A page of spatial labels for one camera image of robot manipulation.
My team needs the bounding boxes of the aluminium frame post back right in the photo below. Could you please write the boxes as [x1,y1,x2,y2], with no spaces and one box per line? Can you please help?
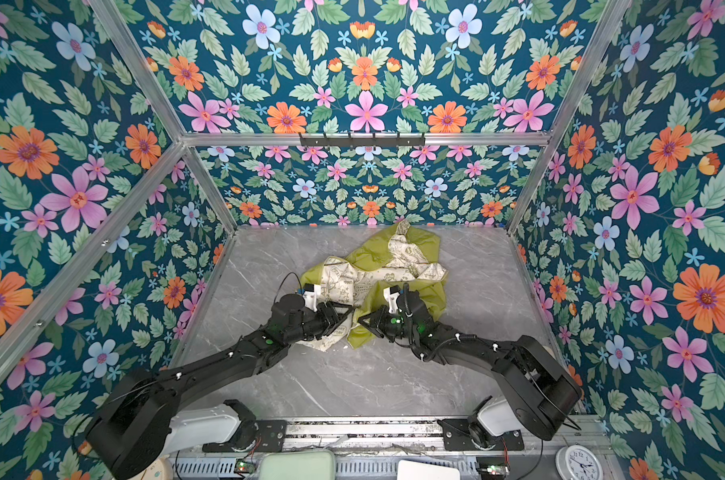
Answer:
[507,0,632,238]

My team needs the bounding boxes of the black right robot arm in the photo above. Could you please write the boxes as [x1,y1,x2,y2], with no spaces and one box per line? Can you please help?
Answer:
[360,291,583,449]

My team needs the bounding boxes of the white clock bottom right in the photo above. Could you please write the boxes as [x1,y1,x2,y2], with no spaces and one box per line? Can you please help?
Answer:
[556,445,605,480]

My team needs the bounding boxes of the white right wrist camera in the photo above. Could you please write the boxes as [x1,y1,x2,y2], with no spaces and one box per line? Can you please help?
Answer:
[383,285,401,315]

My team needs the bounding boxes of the aluminium frame top back bar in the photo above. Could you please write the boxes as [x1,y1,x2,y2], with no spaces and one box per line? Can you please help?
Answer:
[181,131,553,149]

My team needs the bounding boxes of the white box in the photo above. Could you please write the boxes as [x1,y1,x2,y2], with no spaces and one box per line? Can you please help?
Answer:
[396,460,462,480]

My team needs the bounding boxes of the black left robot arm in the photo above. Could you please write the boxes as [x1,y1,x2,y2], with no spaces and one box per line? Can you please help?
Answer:
[86,294,354,479]

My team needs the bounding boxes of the green jacket with printed lining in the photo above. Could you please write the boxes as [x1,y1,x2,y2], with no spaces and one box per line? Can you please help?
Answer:
[300,221,449,352]

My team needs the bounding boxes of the aluminium frame left diagonal bar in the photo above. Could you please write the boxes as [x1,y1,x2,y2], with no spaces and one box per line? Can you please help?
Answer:
[0,140,186,415]

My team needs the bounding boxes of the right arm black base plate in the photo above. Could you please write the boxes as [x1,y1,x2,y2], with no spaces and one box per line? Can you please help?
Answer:
[437,418,525,452]

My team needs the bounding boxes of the pale green box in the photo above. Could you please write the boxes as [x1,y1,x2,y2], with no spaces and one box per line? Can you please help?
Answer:
[258,450,336,480]

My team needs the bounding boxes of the black hook rail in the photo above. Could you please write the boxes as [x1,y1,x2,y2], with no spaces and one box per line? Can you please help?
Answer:
[298,133,427,148]

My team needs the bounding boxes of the aluminium frame post back left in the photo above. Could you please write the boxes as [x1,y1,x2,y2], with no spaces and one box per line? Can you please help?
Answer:
[90,1,236,235]

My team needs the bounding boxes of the beige clock bottom left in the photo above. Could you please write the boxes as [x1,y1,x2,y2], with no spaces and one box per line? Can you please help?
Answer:
[134,458,174,480]

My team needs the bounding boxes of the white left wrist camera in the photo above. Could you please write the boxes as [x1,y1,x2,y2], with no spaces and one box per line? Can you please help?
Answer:
[302,283,322,312]

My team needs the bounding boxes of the aluminium frame post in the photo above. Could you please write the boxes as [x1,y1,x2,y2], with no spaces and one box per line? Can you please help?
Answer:
[90,1,236,235]
[507,0,632,238]

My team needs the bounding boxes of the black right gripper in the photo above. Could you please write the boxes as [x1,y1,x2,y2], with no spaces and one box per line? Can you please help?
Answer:
[357,306,421,343]

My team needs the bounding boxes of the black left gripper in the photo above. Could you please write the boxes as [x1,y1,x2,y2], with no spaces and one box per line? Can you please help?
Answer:
[284,298,356,347]

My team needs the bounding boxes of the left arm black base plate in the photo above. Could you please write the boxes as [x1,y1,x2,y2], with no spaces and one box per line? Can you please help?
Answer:
[202,420,288,453]

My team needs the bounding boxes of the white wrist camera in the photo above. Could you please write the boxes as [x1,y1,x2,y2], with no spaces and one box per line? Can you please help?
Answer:
[383,285,401,315]
[302,283,322,312]

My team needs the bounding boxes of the aluminium front rail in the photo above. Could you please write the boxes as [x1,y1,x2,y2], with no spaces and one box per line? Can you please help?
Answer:
[169,415,622,460]

